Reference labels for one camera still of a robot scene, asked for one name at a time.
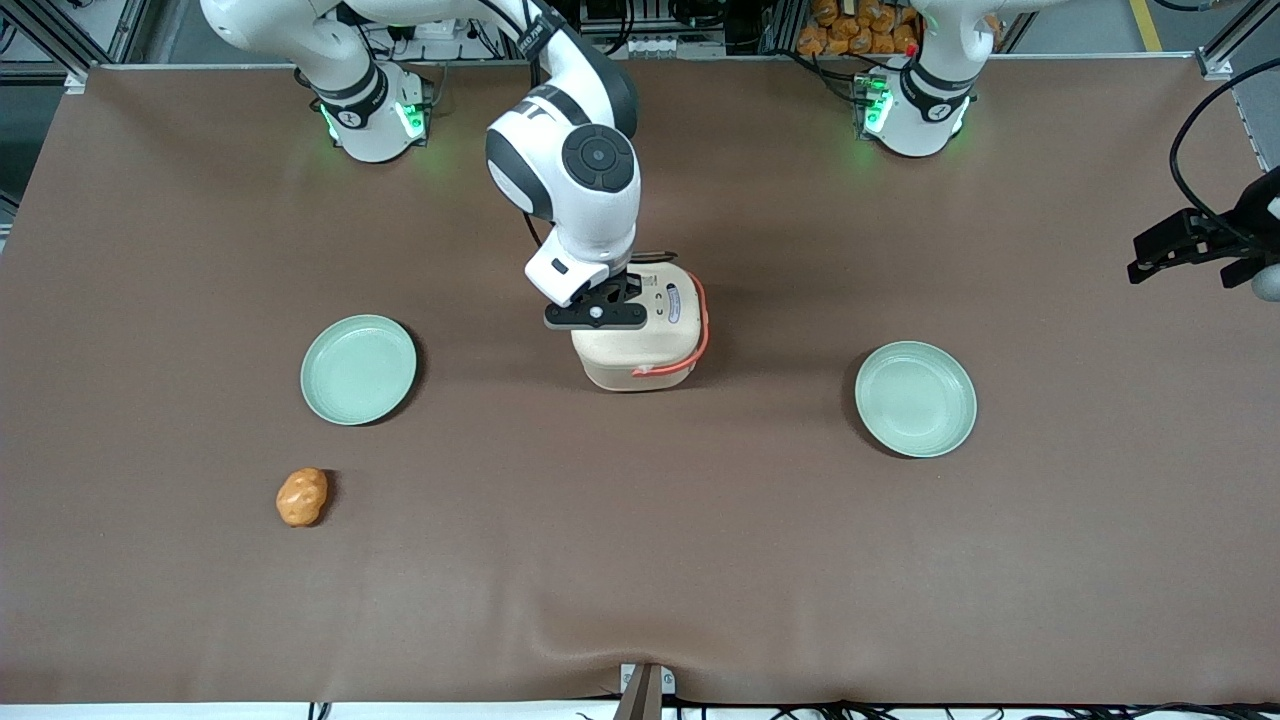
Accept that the beige rice cooker orange handle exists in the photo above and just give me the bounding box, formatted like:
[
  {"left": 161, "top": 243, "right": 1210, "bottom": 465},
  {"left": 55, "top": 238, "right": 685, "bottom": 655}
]
[{"left": 570, "top": 262, "right": 711, "bottom": 393}]

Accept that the pile of orange bags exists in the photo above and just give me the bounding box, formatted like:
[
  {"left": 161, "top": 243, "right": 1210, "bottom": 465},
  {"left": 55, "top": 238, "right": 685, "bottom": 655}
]
[{"left": 797, "top": 0, "right": 921, "bottom": 57}]

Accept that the aluminium frame profile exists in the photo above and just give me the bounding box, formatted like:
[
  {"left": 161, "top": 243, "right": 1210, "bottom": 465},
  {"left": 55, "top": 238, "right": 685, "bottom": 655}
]
[
  {"left": 0, "top": 0, "right": 151, "bottom": 93},
  {"left": 1195, "top": 0, "right": 1280, "bottom": 81}
]

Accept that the orange brown toy potato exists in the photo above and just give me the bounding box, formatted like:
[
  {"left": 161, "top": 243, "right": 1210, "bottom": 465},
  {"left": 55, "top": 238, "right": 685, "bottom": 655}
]
[{"left": 276, "top": 467, "right": 329, "bottom": 528}]

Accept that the pale green round plate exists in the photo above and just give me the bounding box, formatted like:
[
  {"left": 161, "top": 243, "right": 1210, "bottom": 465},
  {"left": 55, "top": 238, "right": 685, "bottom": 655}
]
[
  {"left": 854, "top": 341, "right": 978, "bottom": 459},
  {"left": 300, "top": 315, "right": 418, "bottom": 427}
]

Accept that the brown table cloth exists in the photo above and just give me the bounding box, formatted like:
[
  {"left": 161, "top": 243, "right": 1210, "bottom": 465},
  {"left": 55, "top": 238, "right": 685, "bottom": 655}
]
[{"left": 0, "top": 62, "right": 1280, "bottom": 706}]

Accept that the black looping cable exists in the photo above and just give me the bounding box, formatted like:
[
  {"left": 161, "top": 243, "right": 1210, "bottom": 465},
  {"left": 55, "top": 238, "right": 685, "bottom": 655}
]
[{"left": 1170, "top": 55, "right": 1280, "bottom": 253}]

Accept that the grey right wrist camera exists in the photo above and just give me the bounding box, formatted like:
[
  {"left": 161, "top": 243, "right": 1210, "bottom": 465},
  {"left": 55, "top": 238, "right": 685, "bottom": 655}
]
[{"left": 544, "top": 303, "right": 649, "bottom": 332}]

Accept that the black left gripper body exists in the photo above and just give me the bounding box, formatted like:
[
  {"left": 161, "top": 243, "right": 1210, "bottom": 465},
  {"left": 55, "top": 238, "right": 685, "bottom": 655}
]
[{"left": 1236, "top": 168, "right": 1280, "bottom": 291}]

